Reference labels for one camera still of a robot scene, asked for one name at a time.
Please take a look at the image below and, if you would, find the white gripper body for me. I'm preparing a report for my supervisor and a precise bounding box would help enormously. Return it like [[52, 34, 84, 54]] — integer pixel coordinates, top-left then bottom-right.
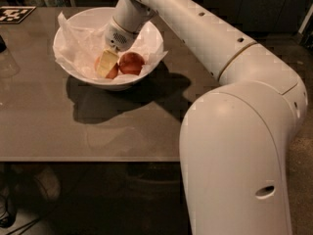
[[105, 18, 139, 52]]

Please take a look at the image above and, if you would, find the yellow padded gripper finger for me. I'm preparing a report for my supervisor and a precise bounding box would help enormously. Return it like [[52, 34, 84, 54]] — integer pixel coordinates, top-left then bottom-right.
[[99, 49, 118, 67]]

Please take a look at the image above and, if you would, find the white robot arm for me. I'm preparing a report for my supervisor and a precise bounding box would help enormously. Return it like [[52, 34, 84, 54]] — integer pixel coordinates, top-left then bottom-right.
[[106, 0, 308, 235]]

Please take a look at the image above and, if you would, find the dark object at left edge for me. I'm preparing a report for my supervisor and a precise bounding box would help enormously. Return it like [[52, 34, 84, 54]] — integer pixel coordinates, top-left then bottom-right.
[[0, 35, 7, 53]]

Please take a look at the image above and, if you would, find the white ceramic bowl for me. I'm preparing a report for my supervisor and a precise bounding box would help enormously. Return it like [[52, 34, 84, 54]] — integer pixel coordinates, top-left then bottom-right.
[[53, 6, 165, 92]]

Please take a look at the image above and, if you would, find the black cable on floor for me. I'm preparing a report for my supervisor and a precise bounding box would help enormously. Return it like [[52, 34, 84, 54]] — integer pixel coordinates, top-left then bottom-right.
[[0, 193, 43, 235]]

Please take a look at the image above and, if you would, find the white crumpled paper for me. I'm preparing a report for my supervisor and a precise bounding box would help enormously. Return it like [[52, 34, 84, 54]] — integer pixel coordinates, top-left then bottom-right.
[[53, 11, 169, 85]]

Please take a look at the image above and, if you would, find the red apple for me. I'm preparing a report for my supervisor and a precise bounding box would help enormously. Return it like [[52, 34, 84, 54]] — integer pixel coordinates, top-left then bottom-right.
[[119, 52, 145, 75], [94, 58, 119, 79]]

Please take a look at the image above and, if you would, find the black white fiducial marker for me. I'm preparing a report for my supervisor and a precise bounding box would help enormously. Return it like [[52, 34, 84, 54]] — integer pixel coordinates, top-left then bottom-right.
[[0, 6, 36, 24]]

